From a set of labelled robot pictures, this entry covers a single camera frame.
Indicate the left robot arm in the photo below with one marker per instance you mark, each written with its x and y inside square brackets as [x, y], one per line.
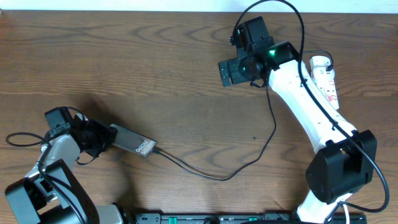
[50, 193]

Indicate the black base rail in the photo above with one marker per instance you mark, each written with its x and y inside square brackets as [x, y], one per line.
[269, 217]

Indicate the white power strip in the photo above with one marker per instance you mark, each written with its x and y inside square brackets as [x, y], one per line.
[325, 82]

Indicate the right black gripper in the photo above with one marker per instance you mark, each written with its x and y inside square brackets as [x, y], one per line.
[236, 76]

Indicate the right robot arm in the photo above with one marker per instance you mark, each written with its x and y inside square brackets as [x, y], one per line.
[343, 156]

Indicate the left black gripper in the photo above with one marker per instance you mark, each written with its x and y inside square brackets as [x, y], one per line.
[105, 134]

